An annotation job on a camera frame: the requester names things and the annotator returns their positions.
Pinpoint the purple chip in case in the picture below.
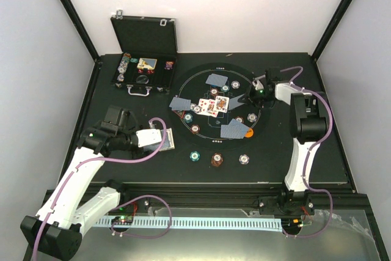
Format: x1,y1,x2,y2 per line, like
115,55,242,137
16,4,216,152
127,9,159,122
164,62,174,70

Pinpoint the blue card seat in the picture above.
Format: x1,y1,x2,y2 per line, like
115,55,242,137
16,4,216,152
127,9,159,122
169,97,191,111

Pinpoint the green chip top seat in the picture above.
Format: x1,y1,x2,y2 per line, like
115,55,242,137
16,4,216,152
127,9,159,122
221,85,230,92

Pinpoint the blue cards bottom seat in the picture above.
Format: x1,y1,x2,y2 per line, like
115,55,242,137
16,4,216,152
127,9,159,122
220,119,250,139

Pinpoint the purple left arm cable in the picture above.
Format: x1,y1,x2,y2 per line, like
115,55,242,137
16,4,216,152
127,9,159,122
32,117,172,261

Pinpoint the green chip seat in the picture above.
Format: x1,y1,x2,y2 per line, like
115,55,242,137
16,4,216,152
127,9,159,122
183,113,192,123
221,85,230,92

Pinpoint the face up queen card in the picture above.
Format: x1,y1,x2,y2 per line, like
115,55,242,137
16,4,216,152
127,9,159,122
214,96,230,113

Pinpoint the chip row in case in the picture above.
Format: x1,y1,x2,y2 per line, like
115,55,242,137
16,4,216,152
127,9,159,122
117,53,131,82

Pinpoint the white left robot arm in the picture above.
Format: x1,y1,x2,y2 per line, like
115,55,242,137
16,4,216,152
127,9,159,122
20,119,167,260

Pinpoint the white slotted cable duct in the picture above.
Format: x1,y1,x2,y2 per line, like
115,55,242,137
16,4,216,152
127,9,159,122
114,216,282,232

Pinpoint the blue card being dealt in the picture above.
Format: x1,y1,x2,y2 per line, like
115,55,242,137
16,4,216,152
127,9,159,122
228,94,244,111

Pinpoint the blue cards seat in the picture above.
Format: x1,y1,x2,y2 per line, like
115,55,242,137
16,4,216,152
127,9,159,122
220,119,250,139
205,73,228,87

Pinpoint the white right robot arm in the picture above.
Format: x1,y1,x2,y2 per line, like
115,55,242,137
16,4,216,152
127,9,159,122
238,81,332,215

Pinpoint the round black poker mat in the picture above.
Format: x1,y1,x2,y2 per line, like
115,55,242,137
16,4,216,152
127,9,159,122
170,63,269,150

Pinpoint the blue playing card deck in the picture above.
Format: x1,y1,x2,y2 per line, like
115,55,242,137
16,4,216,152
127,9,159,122
143,128,175,152

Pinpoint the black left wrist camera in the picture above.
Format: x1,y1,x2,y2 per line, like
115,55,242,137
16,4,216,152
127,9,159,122
102,106,138,132

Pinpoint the orange poker chip stack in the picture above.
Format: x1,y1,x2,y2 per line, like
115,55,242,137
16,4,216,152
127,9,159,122
211,153,224,167

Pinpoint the blue white poker chip stack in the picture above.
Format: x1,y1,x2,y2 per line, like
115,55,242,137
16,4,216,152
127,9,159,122
239,154,249,165

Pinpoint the face up red card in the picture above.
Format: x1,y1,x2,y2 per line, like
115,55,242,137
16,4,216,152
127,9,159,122
198,98,210,116

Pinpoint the red triangle marker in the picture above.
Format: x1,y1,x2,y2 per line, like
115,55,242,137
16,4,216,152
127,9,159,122
174,110,186,119

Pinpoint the black poker chip case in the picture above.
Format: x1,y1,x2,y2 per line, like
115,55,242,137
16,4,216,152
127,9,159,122
111,10,178,97

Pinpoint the green poker chip stack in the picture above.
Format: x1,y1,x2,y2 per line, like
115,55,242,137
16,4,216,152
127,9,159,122
189,151,200,162

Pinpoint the blue cards top seat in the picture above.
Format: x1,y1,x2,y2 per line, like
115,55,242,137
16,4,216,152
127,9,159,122
205,73,228,87

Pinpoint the card pack in case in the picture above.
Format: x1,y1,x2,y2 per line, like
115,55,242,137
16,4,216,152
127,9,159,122
137,57,157,70

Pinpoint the orange dealer button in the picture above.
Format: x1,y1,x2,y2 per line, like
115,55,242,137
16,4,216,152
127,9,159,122
245,128,254,138

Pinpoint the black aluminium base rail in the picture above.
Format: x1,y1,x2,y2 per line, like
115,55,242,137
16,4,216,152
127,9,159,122
124,183,373,214

